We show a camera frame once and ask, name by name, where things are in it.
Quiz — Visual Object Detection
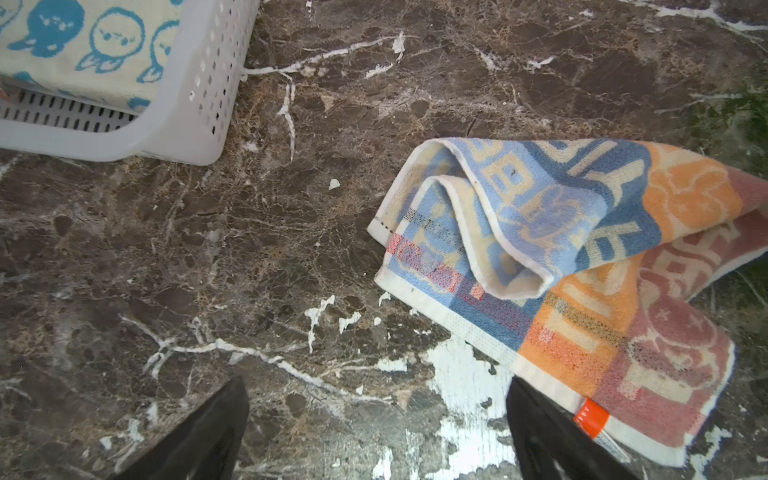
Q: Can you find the blue bunny pattern towel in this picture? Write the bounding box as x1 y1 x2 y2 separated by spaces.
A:
1 0 184 112

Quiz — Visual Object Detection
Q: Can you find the white plastic basket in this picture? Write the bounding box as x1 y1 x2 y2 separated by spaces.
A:
1 0 259 165

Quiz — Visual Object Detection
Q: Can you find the multicolour rabbit text towel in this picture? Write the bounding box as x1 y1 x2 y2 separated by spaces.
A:
367 137 767 467

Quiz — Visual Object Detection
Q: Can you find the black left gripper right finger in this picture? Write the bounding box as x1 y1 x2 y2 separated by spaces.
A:
506 376 637 480

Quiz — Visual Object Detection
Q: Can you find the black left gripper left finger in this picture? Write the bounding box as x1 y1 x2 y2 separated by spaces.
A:
112 377 249 479

